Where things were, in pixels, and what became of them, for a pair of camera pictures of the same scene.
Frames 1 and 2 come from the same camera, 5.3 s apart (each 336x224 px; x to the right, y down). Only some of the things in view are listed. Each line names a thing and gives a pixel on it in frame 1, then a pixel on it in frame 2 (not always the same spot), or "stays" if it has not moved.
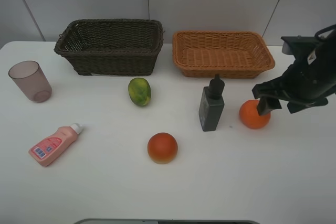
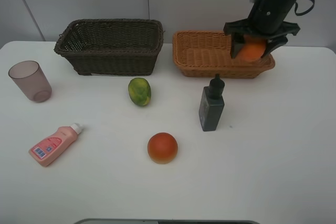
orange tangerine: (250, 116) -> (253, 49)
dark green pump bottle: (211, 104) stays
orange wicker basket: (232, 54) stays
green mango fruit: (139, 91) stays
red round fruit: (162, 147) stays
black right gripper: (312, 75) -> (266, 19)
